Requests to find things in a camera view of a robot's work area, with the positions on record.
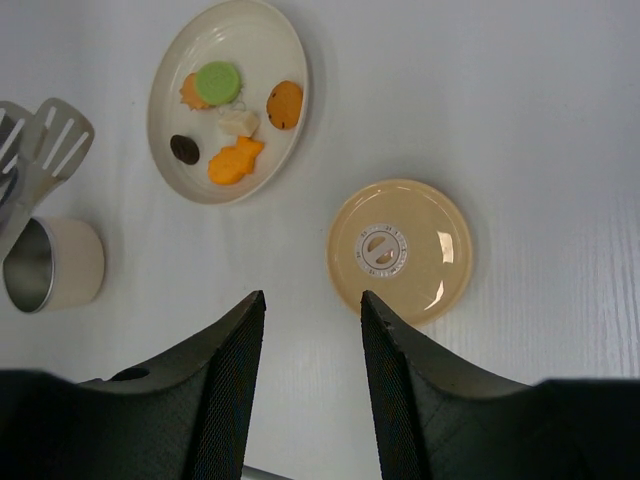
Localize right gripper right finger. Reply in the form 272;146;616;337
361;291;639;479

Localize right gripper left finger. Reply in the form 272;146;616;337
1;291;266;479

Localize steel serving tongs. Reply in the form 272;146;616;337
1;98;95;258

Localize orange flower cookie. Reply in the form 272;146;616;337
180;73;211;110

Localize green round cookie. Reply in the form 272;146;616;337
195;61;242;106

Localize cream steel lunch container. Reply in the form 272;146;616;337
2;217;105;314

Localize beige round lid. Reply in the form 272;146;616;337
326;179;474;328

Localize orange fish cookie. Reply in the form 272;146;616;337
207;136;264;186

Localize dark chocolate oval cookie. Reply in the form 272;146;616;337
170;134;200;165

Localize cream ceramic plate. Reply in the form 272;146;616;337
147;1;309;204

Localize orange chocolate chip cookie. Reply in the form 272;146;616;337
266;80;303;130

